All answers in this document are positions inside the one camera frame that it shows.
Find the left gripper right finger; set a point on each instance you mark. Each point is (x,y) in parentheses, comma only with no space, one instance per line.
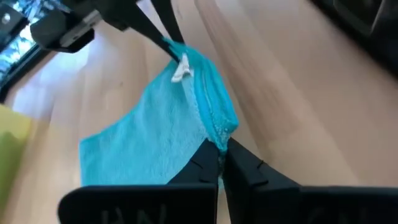
(295,205)

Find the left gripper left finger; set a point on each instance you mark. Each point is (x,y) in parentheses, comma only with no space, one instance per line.
(155,205)

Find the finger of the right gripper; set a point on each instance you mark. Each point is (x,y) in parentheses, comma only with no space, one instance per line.
(168,18)
(133,15)

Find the blue microfiber towel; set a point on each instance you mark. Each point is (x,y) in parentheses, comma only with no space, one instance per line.
(149,140)

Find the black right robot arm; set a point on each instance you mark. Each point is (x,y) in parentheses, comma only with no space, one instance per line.
(357,31)

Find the yellow translucent plastic bin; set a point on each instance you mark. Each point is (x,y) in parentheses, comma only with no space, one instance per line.
(9,121)

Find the black aluminium table frame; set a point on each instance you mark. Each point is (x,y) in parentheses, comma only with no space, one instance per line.
(18,71)

